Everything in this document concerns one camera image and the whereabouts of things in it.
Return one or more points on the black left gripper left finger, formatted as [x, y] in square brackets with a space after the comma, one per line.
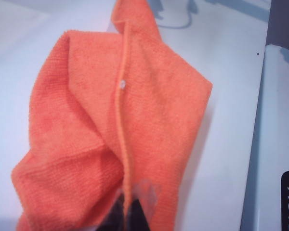
[118, 214]

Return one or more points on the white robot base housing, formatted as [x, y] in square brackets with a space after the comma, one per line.
[274, 120]

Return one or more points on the orange microfiber cloth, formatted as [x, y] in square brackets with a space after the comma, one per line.
[86, 108]

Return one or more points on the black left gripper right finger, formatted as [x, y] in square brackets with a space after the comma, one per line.
[138, 219]

